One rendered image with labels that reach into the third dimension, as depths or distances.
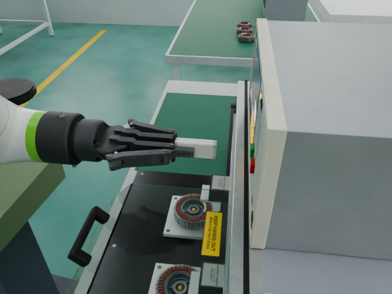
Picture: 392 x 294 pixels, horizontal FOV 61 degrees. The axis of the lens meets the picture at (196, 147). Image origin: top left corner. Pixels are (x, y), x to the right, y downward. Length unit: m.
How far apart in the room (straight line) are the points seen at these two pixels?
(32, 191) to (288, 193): 0.85
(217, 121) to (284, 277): 1.05
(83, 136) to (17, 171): 0.60
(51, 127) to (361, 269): 0.51
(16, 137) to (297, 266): 0.48
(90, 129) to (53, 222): 1.63
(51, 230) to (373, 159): 1.91
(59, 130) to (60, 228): 1.57
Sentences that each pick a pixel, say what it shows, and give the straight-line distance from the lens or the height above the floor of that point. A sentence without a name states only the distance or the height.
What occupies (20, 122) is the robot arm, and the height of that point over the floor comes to 1.22.
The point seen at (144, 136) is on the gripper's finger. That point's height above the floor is 1.19.
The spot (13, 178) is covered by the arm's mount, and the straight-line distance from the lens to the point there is 1.14.
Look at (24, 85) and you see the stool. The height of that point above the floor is 0.56.
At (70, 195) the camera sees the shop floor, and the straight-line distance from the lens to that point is 2.32.
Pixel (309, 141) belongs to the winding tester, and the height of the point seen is 1.31.
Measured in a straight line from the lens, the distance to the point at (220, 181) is 0.89.
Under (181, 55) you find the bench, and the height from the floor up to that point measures 0.75.
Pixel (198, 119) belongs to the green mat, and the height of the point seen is 0.75.
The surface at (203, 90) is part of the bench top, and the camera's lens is 1.73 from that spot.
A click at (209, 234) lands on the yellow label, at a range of 0.58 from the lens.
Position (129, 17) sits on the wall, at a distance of 5.58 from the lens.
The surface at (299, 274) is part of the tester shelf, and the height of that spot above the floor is 1.11.
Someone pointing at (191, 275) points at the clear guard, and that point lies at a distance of 0.54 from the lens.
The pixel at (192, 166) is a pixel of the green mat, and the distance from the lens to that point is 1.21.
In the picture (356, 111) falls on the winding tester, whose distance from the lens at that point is 0.44.
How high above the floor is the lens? 1.52
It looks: 36 degrees down
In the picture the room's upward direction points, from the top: straight up
